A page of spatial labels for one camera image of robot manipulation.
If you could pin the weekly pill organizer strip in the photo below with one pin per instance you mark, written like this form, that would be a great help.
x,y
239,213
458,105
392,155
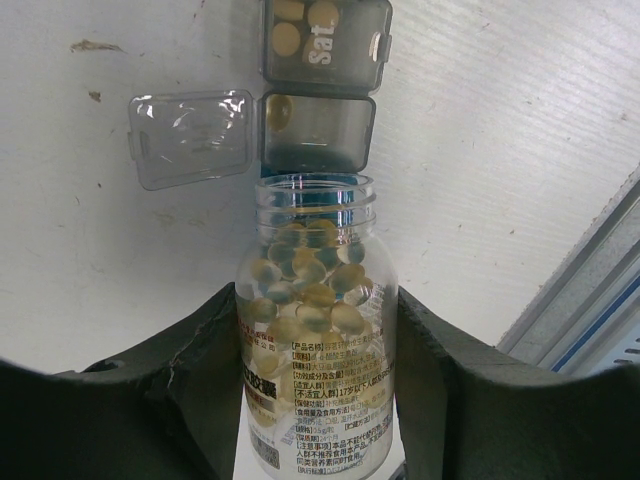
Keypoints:
x,y
320,63

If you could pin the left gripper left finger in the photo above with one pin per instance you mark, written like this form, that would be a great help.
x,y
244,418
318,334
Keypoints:
x,y
167,408

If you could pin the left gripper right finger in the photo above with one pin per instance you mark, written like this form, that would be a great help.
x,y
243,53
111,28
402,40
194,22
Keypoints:
x,y
468,411

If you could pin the clear bottle yellow capsules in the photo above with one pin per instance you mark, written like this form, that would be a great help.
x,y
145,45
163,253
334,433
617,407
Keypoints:
x,y
316,297

